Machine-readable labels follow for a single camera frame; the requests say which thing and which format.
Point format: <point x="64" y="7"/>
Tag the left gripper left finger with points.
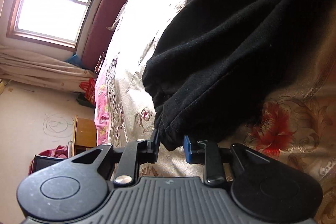
<point x="134" y="154"/>

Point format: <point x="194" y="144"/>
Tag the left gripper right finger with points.
<point x="210" y="156"/>

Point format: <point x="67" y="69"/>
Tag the black pants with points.
<point x="218" y="60"/>

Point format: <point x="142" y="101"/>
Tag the wooden bedside cabinet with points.
<point x="84" y="135"/>

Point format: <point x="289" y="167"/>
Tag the red shopping bag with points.
<point x="89" y="88"/>

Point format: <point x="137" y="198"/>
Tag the floral satin bedspread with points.
<point x="296" y="124"/>

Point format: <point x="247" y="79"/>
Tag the blue plastic bag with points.
<point x="75" y="60"/>

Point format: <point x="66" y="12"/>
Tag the left beige curtain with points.
<point x="39" y="70"/>

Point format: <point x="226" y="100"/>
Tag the maroon padded window bench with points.
<point x="99" y="36"/>

